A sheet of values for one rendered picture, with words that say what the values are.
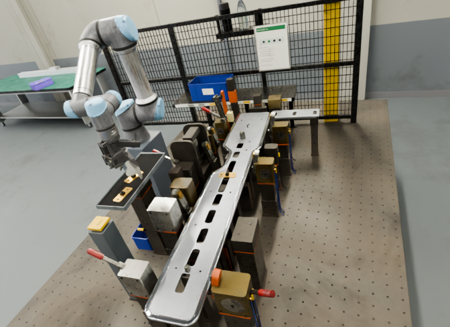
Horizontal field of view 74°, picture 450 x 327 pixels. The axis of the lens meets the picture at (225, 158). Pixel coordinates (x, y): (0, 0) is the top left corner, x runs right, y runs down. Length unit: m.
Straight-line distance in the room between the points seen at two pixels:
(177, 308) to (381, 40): 3.73
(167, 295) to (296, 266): 0.61
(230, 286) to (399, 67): 3.71
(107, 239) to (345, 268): 0.97
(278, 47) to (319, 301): 1.56
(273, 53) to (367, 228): 1.27
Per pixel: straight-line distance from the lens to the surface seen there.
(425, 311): 2.24
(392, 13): 4.13
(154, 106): 1.62
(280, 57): 2.20
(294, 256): 1.46
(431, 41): 4.25
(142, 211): 1.42
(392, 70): 4.31
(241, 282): 0.98
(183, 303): 1.06
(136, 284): 1.13
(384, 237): 1.57
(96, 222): 1.22
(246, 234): 1.13
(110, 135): 1.21
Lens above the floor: 1.87
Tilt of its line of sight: 33 degrees down
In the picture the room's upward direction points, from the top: 13 degrees counter-clockwise
